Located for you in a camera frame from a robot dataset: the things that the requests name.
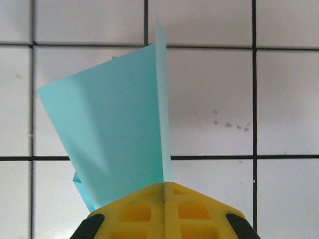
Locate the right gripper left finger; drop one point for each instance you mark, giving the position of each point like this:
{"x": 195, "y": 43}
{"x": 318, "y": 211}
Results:
{"x": 134, "y": 214}

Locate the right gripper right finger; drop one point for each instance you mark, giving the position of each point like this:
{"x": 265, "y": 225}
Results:
{"x": 199, "y": 214}

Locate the light blue paper sheet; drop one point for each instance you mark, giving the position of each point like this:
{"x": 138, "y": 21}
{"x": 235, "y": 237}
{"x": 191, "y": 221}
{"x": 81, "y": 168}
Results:
{"x": 112, "y": 124}

